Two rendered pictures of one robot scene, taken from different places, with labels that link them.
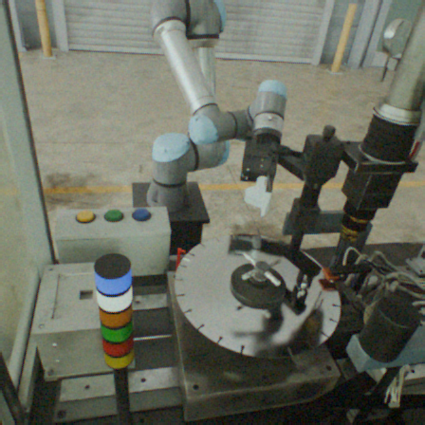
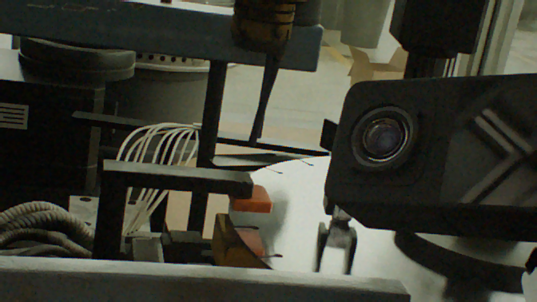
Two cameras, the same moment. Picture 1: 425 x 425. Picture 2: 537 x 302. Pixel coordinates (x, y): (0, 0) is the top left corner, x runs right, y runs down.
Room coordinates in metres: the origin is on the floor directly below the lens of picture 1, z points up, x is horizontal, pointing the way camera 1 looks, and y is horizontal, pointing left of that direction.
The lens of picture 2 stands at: (1.11, -0.22, 1.15)
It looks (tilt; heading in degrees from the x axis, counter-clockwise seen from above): 17 degrees down; 183
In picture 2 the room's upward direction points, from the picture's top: 9 degrees clockwise
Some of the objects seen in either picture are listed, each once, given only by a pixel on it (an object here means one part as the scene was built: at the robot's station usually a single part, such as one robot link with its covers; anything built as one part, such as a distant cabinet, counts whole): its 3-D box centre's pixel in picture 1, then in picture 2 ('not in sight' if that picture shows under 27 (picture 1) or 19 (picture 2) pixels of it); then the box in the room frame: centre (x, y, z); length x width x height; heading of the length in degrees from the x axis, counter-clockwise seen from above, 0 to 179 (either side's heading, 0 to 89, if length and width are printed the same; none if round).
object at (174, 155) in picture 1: (172, 157); not in sight; (1.12, 0.16, 0.91); 0.13 x 0.12 x 0.14; 127
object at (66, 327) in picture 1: (89, 318); not in sight; (0.51, 0.23, 0.82); 0.18 x 0.18 x 0.15; 16
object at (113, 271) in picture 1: (113, 274); not in sight; (0.34, 0.12, 1.14); 0.05 x 0.04 x 0.03; 16
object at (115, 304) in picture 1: (114, 291); not in sight; (0.34, 0.12, 1.11); 0.05 x 0.04 x 0.03; 16
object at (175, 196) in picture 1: (169, 188); not in sight; (1.11, 0.17, 0.80); 0.15 x 0.15 x 0.10
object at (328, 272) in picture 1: (343, 279); (182, 223); (0.60, -0.29, 0.95); 0.10 x 0.03 x 0.07; 106
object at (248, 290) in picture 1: (258, 281); (484, 223); (0.55, -0.10, 0.96); 0.11 x 0.11 x 0.03
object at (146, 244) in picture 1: (115, 242); not in sight; (0.77, 0.25, 0.82); 0.28 x 0.11 x 0.15; 106
